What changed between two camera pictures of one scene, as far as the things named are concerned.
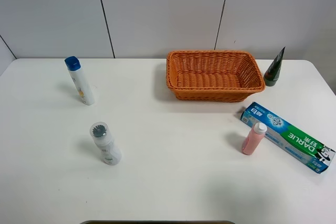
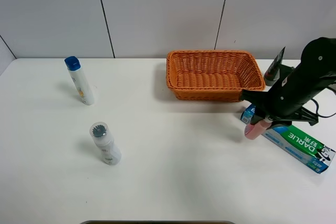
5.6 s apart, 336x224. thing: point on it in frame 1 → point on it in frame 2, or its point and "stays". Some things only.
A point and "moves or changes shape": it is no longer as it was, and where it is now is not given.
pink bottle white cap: (254, 139) moves or changes shape
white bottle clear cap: (111, 152) stays
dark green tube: (271, 75) stays
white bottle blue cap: (84, 89) stays
